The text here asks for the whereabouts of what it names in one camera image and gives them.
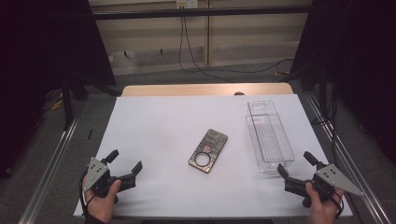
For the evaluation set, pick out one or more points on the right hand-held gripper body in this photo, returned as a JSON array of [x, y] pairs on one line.
[[334, 179]]

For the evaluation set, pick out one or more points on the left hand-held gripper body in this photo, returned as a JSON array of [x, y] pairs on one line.
[[95, 174]]

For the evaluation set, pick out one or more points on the clear plastic packaging box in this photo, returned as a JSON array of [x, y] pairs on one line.
[[271, 140]]

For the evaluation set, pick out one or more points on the gold cartoon print phone case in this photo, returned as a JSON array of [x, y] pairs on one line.
[[213, 144]]

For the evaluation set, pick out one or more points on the person's left hand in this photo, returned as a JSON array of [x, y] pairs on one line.
[[101, 207]]

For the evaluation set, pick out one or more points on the person's right hand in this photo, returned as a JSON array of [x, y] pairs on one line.
[[322, 211]]

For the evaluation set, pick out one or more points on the small black floor object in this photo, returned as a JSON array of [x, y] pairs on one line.
[[90, 134]]

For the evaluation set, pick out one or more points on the black metal stand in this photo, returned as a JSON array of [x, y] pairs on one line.
[[67, 105]]

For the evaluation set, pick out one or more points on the black curtain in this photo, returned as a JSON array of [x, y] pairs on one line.
[[358, 46], [37, 46]]

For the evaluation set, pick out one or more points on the black horizontal bar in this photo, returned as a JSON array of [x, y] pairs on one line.
[[186, 13]]

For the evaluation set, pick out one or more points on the aluminium rail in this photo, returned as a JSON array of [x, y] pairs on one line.
[[46, 174], [351, 168]]

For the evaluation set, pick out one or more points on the white wall socket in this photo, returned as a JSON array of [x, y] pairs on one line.
[[186, 3]]

